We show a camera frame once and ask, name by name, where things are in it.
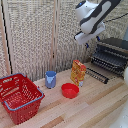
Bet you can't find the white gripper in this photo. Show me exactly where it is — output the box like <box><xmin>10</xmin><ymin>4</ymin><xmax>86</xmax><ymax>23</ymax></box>
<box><xmin>73</xmin><ymin>22</ymin><xmax>106</xmax><ymax>50</ymax></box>

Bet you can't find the metal oven tray rack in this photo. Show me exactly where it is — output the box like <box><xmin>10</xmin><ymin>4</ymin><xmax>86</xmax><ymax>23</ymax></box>
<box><xmin>91</xmin><ymin>51</ymin><xmax>128</xmax><ymax>75</ymax></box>

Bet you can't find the blue cup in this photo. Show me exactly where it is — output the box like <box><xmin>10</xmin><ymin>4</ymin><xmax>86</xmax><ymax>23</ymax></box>
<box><xmin>44</xmin><ymin>70</ymin><xmax>58</xmax><ymax>90</ymax></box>

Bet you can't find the black toaster oven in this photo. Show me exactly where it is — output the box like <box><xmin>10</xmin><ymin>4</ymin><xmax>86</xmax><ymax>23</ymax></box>
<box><xmin>90</xmin><ymin>37</ymin><xmax>128</xmax><ymax>80</ymax></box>

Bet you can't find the black oven door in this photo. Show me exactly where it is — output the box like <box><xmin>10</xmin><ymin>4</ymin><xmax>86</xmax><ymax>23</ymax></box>
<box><xmin>85</xmin><ymin>67</ymin><xmax>110</xmax><ymax>85</ymax></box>

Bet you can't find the woven folding screen panel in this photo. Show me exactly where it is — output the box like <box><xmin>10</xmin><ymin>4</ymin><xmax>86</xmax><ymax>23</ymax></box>
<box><xmin>2</xmin><ymin>0</ymin><xmax>58</xmax><ymax>83</ymax></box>
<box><xmin>54</xmin><ymin>0</ymin><xmax>100</xmax><ymax>73</ymax></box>
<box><xmin>84</xmin><ymin>0</ymin><xmax>128</xmax><ymax>64</ymax></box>

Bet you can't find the orange yellow food box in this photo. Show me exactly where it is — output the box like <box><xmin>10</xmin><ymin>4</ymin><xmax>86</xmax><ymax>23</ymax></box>
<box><xmin>70</xmin><ymin>59</ymin><xmax>88</xmax><ymax>88</ymax></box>

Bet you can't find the red bowl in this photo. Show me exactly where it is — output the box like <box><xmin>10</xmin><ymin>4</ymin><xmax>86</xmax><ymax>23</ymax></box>
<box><xmin>60</xmin><ymin>82</ymin><xmax>81</xmax><ymax>100</ymax></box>

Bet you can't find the red plastic shopping basket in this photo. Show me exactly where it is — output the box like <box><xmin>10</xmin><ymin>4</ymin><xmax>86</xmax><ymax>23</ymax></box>
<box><xmin>0</xmin><ymin>73</ymin><xmax>46</xmax><ymax>126</ymax></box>

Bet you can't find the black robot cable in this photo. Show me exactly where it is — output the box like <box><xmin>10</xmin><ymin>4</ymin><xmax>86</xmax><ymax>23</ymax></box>
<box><xmin>103</xmin><ymin>12</ymin><xmax>128</xmax><ymax>24</ymax></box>

